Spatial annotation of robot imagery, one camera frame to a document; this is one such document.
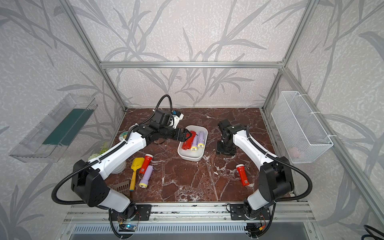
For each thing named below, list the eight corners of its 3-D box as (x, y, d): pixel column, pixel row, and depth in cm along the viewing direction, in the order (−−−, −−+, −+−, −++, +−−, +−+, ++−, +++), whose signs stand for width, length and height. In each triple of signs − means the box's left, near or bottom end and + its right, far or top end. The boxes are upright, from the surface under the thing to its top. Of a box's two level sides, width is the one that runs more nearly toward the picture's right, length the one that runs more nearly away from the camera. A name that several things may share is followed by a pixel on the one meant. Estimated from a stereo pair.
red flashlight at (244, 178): (243, 186, 84) (244, 184, 81) (236, 166, 91) (237, 164, 89) (250, 185, 85) (251, 183, 82) (242, 165, 92) (243, 163, 89)
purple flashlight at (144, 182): (140, 187, 83) (138, 185, 81) (148, 167, 91) (147, 165, 89) (146, 188, 83) (145, 187, 80) (154, 168, 90) (153, 166, 88)
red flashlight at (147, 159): (139, 173, 88) (138, 171, 85) (147, 155, 95) (145, 153, 93) (146, 174, 87) (144, 172, 85) (153, 156, 95) (152, 154, 92)
